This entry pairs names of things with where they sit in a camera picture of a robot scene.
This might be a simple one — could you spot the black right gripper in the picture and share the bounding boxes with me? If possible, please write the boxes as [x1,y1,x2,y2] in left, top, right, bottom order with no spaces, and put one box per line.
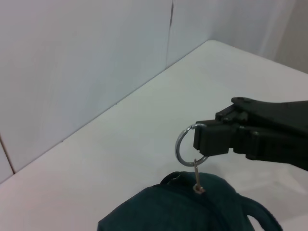
[193,97,308,172]

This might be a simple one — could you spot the dark teal insulated lunch bag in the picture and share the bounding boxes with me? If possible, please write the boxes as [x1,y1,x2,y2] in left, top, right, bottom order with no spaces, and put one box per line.
[97,122,283,231]

